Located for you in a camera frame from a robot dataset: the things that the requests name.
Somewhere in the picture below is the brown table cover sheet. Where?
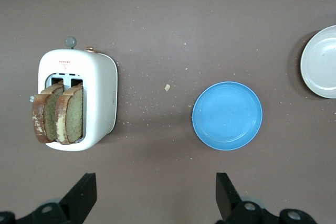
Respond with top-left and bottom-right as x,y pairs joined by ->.
0,0 -> 336,224

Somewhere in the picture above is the beige plate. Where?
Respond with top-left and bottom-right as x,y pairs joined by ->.
300,25 -> 336,99

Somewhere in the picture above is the white toaster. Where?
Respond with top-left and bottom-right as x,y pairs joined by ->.
38,36 -> 119,152

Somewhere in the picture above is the blue plate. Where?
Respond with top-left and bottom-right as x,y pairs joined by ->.
192,81 -> 263,152

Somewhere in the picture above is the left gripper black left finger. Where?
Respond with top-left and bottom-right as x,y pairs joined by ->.
17,173 -> 98,224

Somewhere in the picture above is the brown toasted bread slice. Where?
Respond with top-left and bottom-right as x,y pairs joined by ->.
55,81 -> 85,145
31,82 -> 65,145

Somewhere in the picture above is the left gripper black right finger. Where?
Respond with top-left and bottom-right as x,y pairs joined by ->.
214,173 -> 280,224

